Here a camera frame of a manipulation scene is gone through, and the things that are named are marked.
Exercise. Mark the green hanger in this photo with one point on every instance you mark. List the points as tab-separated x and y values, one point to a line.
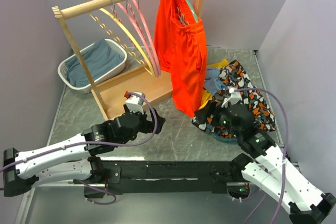
186	1

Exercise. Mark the teal round tray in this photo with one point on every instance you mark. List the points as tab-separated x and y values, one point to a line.
225	140

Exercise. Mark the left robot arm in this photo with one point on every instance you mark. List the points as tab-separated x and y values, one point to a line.
76	158

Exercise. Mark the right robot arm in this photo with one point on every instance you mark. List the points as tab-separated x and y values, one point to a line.
263	162

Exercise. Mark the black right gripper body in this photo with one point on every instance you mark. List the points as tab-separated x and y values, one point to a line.
221	115

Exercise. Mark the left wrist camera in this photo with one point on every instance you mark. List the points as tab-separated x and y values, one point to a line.
134	103

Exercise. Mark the aluminium rail right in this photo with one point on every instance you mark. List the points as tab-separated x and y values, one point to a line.
295	164

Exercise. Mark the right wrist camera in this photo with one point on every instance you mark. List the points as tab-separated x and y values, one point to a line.
233	98

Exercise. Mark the blue-grey cloth in basket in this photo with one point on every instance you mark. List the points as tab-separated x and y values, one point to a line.
97	61

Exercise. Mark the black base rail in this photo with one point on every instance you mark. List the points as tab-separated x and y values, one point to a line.
126	177

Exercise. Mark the camouflage patterned shorts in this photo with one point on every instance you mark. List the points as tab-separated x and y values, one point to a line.
234	75

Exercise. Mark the orange shorts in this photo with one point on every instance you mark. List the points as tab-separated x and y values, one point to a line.
180	44

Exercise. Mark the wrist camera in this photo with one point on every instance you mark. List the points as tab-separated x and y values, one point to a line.
233	98
134	103

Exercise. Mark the wooden clothes rack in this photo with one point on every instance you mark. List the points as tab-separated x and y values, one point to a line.
109	93

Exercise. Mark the white laundry basket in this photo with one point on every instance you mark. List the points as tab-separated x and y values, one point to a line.
65	69

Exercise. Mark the yellow garment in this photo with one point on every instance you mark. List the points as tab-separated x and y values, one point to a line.
206	96

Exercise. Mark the yellow hanger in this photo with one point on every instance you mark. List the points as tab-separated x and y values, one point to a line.
126	35

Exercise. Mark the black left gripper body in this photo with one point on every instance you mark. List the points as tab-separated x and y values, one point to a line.
145	125

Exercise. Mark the pink hanger left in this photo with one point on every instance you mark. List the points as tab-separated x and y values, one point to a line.
135	15

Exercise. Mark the light blue garment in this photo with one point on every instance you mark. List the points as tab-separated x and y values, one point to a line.
212	82

